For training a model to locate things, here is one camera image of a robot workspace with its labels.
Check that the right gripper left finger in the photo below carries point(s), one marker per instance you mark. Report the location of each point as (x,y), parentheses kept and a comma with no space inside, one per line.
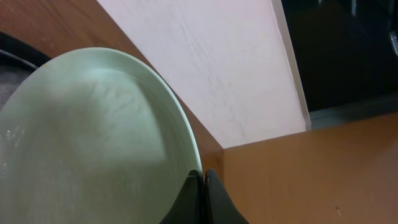
(188,206)

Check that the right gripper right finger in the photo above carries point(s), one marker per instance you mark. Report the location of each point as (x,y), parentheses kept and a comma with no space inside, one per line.
(218,205)

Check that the light green plate front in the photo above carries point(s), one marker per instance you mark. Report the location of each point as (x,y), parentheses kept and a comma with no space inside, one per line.
(93,136)

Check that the round black tray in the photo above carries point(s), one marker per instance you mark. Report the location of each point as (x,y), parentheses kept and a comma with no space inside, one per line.
(18,61)

